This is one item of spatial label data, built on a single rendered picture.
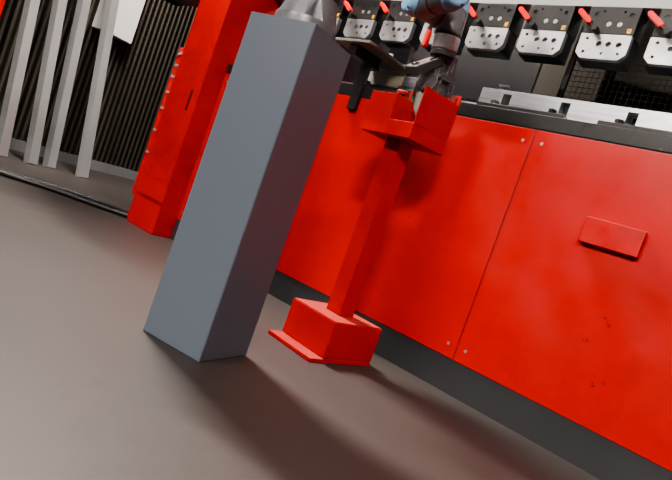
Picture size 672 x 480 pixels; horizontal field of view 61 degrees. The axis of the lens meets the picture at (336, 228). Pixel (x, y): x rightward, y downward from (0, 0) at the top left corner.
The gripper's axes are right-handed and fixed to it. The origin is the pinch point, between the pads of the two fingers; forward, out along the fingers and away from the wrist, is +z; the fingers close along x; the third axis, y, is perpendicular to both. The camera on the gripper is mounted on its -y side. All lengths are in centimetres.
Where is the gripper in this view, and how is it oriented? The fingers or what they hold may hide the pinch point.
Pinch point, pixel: (418, 119)
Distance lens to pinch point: 168.1
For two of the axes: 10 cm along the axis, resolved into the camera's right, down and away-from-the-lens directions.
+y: 7.2, 1.3, 6.8
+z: -2.7, 9.6, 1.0
